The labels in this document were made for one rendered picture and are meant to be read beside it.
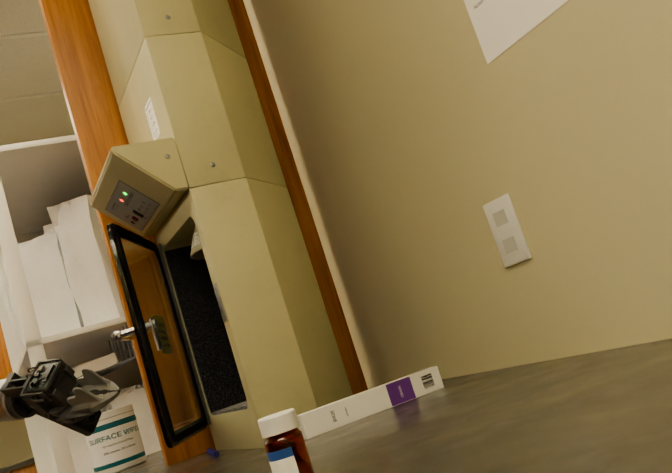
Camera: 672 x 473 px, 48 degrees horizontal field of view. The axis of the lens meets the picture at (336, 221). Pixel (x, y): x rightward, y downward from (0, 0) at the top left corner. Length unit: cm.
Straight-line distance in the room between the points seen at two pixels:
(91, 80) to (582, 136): 112
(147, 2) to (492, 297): 84
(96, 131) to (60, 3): 32
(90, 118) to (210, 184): 49
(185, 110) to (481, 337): 69
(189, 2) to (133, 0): 11
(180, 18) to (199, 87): 14
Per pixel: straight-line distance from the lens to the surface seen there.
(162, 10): 151
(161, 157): 138
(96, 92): 182
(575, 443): 62
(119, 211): 159
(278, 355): 135
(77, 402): 137
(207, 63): 148
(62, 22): 189
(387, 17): 151
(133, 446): 203
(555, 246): 124
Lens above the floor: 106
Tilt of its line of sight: 9 degrees up
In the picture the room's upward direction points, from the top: 18 degrees counter-clockwise
